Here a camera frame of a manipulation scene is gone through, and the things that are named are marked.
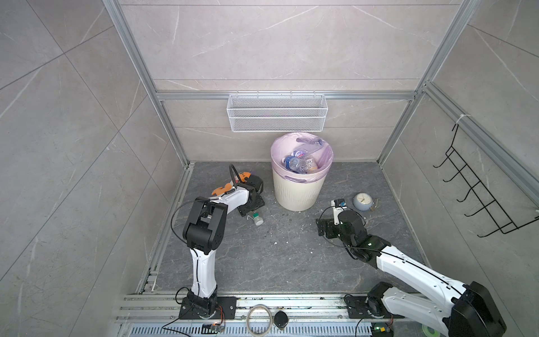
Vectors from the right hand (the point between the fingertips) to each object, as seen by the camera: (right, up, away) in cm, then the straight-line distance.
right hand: (326, 217), depth 85 cm
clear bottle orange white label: (-4, +22, +9) cm, 24 cm away
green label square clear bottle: (-29, -3, +8) cm, 30 cm away
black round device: (-19, -27, -22) cm, 40 cm away
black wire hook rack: (+45, +7, -22) cm, 51 cm away
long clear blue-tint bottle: (-7, +30, +8) cm, 31 cm away
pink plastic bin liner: (-15, +32, +10) cm, 37 cm away
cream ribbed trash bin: (-11, +8, +4) cm, 14 cm away
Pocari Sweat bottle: (-12, +23, +10) cm, 28 cm away
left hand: (-31, +4, +16) cm, 35 cm away
